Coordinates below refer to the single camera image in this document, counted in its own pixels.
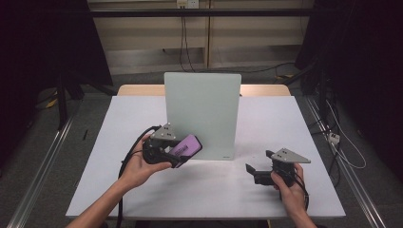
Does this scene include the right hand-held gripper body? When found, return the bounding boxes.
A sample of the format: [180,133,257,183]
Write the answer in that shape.
[253,147,312,188]

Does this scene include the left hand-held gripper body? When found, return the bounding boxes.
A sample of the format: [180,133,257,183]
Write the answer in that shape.
[142,123,182,166]

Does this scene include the purple whiteboard eraser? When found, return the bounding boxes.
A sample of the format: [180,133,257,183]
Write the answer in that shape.
[167,133,203,169]

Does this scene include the person's right hand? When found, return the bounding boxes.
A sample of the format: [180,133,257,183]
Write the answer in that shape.
[270,162,308,218]

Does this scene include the person's left hand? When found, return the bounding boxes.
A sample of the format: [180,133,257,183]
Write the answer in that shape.
[118,134,173,192]

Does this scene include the pale green glass whiteboard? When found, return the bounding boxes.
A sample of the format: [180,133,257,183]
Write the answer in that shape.
[163,71,242,162]

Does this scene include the white power strip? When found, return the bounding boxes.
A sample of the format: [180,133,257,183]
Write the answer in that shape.
[327,131,342,146]

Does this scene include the black metal stand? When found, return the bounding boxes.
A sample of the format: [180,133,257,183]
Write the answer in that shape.
[55,71,86,131]

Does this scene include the black curtain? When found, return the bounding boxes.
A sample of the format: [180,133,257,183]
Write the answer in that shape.
[295,0,403,183]
[0,0,114,161]

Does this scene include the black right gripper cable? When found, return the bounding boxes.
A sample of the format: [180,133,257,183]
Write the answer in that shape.
[291,169,311,212]

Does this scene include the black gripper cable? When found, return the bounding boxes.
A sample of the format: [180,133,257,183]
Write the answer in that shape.
[291,169,311,212]
[115,124,163,228]

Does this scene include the bundle of black floor cables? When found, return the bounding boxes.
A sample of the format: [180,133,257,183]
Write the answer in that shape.
[311,118,342,188]

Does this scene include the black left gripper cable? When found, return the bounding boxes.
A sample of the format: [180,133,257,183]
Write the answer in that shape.
[115,124,163,228]

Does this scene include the metal floor rail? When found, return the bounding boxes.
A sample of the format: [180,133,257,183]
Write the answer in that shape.
[303,94,388,228]
[6,94,84,228]

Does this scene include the white floor cable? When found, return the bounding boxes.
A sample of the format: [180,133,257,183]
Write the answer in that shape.
[325,99,368,170]

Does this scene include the black wall cable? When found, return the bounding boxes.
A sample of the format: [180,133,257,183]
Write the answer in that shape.
[178,14,186,72]
[182,14,197,73]

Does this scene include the black horizontal frame bar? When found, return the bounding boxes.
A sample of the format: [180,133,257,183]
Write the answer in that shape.
[89,8,318,18]

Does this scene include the white wall socket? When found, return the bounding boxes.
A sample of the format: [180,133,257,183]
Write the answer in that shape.
[176,0,201,10]

